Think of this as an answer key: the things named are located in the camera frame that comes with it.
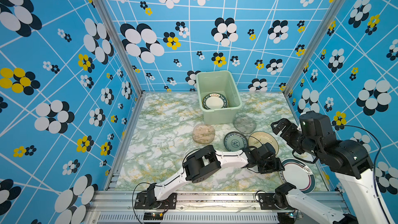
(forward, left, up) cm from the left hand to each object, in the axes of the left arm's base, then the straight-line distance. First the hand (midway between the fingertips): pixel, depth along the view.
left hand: (284, 172), depth 77 cm
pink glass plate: (+25, +41, -7) cm, 48 cm away
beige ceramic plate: (+21, +7, -4) cm, 22 cm away
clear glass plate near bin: (+32, +13, -5) cm, 35 cm away
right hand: (+9, +10, +26) cm, 29 cm away
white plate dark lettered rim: (+51, +33, -3) cm, 60 cm away
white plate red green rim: (0, -10, -5) cm, 11 cm away
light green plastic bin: (+63, +28, +5) cm, 69 cm away
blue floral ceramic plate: (+20, +21, -5) cm, 29 cm away
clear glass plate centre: (-3, +40, +23) cm, 46 cm away
